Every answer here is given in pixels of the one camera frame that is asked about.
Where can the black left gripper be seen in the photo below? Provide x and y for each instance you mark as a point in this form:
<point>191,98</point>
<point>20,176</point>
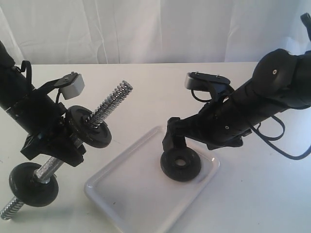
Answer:
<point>42,119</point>

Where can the chrome threaded dumbbell bar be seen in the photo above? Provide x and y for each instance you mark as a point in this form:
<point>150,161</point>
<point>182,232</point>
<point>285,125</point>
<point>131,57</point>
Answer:
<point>47,170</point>

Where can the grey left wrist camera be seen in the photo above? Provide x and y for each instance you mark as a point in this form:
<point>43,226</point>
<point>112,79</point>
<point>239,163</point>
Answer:
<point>70,85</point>

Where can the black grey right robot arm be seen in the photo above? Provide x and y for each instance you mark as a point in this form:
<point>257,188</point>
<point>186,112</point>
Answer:
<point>280,81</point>

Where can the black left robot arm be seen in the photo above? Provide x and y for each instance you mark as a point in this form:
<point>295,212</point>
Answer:
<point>15,84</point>

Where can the white rectangular plastic tray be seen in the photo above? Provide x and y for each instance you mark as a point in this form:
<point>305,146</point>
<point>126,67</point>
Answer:
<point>136,195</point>

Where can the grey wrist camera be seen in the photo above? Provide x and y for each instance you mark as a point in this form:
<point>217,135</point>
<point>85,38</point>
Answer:
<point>213,84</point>
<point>70,85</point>

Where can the black weight plate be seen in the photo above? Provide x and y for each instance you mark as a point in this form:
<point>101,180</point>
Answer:
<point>181,165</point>
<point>76,119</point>
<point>26,188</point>

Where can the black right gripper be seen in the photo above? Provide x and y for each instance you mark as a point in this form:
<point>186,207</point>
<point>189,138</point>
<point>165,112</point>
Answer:
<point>219,125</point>

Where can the white backdrop curtain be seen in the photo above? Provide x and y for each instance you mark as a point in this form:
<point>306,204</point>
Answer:
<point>151,31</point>

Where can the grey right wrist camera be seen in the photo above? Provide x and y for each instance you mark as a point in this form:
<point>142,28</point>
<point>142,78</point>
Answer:
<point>213,84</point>

